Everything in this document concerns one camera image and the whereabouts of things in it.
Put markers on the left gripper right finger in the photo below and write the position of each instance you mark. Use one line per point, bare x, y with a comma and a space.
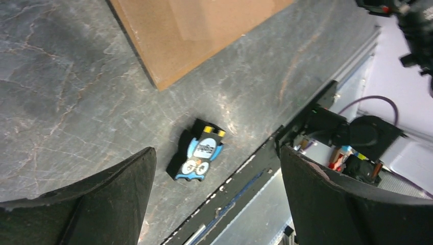
331, 208

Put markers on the brown cardboard backing board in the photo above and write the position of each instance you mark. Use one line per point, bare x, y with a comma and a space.
174, 37

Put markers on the blue owl toy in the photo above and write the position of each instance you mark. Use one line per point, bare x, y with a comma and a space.
198, 147

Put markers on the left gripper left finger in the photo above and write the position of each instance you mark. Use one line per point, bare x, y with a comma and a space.
106, 208

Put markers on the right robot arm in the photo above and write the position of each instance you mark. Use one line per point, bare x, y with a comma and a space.
370, 135

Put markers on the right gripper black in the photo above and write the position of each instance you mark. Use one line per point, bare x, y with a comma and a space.
414, 19

